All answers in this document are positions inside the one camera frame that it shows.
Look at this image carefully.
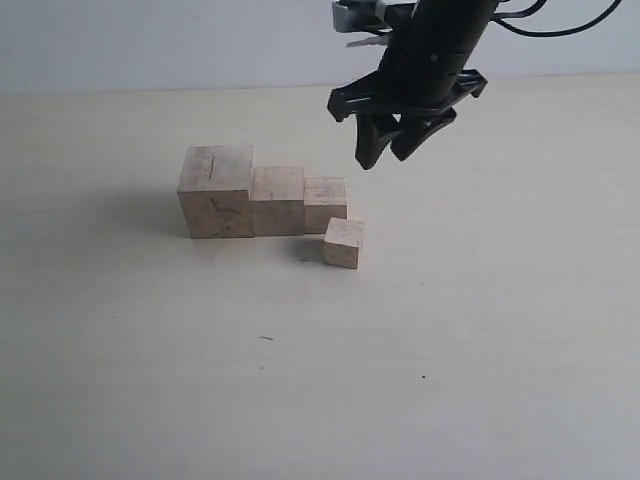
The second largest wooden cube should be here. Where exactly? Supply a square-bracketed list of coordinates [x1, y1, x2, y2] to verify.
[251, 166, 305, 237]

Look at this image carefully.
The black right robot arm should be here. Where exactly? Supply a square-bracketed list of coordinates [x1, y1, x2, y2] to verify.
[327, 1, 498, 170]

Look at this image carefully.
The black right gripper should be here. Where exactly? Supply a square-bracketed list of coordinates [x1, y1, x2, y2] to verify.
[327, 29, 487, 170]

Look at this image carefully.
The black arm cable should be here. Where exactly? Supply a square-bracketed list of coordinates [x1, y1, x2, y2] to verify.
[492, 0, 621, 39]

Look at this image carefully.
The smallest wooden cube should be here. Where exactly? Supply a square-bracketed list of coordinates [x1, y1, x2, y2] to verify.
[323, 217, 365, 269]

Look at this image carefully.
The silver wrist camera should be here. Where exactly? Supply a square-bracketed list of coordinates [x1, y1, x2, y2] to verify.
[331, 0, 416, 33]

